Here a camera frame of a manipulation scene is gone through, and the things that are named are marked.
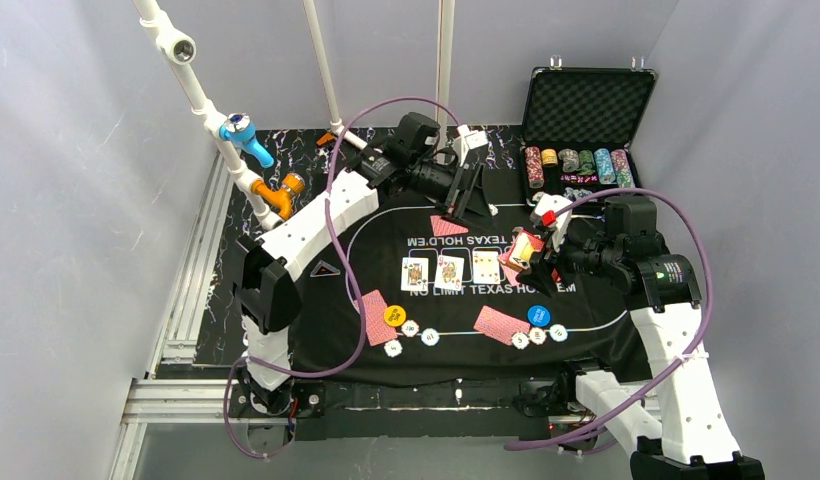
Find red card mat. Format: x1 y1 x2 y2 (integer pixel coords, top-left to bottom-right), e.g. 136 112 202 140
502 265 521 287

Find playing card deck box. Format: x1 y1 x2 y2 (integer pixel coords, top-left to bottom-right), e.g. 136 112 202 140
499 230 545 272

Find blue small blind button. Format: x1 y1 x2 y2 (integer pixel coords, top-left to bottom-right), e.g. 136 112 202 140
526 305 551 328

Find red card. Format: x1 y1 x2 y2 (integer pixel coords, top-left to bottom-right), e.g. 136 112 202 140
430 215 469 237

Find light blue chip row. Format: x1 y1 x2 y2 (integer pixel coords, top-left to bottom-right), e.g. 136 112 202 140
420 328 441 347
548 324 569 343

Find white chip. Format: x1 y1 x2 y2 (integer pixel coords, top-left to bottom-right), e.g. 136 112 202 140
528 327 548 345
401 320 420 338
511 332 530 350

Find red card player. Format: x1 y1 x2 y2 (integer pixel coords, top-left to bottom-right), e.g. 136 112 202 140
473 306 531 346
362 290 398 347

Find queen of hearts card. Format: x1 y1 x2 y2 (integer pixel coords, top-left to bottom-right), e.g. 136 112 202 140
434 255 465 292

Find jack of clubs card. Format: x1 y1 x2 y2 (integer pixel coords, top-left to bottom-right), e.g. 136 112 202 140
400 257 429 292

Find yellow big blind button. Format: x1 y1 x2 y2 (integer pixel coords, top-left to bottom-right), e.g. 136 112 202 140
383 305 407 328

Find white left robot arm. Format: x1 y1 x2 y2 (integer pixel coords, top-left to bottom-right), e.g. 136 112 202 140
232 112 493 392

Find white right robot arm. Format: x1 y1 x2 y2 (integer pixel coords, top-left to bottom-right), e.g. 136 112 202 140
516 188 765 479

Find blue white loose chips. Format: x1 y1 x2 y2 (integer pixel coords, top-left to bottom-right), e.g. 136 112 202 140
563 187 593 202

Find pink poker chip stack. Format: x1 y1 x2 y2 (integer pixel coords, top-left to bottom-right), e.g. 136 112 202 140
610 149 636 188

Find red poker chip stack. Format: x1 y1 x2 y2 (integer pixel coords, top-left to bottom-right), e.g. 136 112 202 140
524 146 545 189

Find yellow poker chip stack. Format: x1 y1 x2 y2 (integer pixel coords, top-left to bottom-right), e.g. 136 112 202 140
540 148 559 168

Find light blue chip stack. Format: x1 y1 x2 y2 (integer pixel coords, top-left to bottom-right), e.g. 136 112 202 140
594 148 616 185

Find green poker chip stack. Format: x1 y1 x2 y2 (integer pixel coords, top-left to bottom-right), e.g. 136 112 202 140
578 149 596 176

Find grey poker chip stack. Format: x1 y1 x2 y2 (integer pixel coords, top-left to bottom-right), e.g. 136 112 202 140
558 149 580 173

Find black poker table mat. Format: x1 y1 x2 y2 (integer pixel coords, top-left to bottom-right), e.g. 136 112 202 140
289 169 650 386

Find black poker chip case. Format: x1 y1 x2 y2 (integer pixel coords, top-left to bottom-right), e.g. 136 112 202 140
516 65 658 207

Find orange plastic faucet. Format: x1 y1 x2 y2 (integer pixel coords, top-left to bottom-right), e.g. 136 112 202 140
250 172 305 221

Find clear plastic card wedge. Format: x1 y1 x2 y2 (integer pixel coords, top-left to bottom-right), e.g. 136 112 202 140
309 260 341 278

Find blue plastic faucet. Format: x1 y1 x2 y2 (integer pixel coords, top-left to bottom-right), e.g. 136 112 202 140
218 113 275 168

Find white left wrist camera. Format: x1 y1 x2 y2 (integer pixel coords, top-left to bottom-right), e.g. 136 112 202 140
452 124 489 167

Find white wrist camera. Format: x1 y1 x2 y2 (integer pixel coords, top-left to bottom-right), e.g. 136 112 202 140
530 192 573 251
452 124 489 167

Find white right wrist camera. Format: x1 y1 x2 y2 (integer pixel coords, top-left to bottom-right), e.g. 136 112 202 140
530 192 573 251

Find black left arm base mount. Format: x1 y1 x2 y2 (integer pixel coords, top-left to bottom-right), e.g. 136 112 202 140
222 377 327 461

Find aluminium frame rail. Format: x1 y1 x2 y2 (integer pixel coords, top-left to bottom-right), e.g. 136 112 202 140
108 155 739 480

